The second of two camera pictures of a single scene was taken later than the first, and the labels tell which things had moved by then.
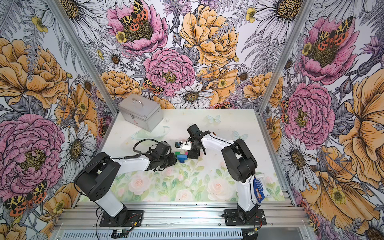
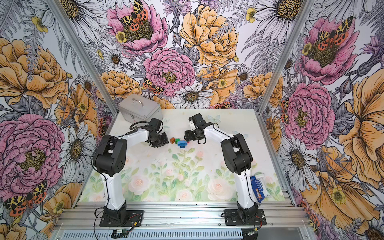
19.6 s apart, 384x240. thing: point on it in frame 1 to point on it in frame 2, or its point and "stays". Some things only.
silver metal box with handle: x=142 y=111 stays
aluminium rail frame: x=162 y=216 stays
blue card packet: x=258 y=190 stays
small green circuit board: x=121 y=231 stays
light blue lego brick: x=182 y=158 to x=182 y=144
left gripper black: x=172 y=161 to x=164 y=141
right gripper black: x=193 y=155 to x=188 y=136
